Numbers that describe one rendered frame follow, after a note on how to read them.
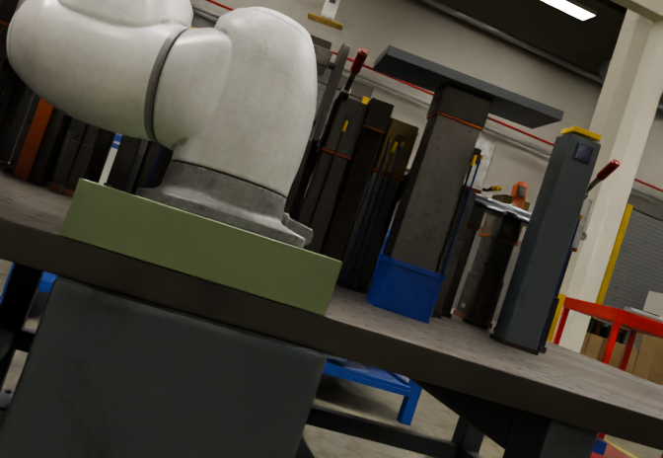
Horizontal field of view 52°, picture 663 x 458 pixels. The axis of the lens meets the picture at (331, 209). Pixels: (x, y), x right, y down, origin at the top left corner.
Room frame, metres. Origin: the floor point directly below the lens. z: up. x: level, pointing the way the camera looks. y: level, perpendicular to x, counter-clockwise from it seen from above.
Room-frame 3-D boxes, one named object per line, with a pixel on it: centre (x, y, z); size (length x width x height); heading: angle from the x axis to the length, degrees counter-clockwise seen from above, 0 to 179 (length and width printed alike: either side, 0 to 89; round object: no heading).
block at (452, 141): (1.36, -0.18, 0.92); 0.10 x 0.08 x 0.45; 97
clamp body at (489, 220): (1.93, -0.47, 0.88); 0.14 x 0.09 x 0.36; 7
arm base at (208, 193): (0.88, 0.12, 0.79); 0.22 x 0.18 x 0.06; 116
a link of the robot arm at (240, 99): (0.88, 0.15, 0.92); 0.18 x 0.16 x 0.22; 87
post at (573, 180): (1.39, -0.44, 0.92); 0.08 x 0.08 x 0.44; 7
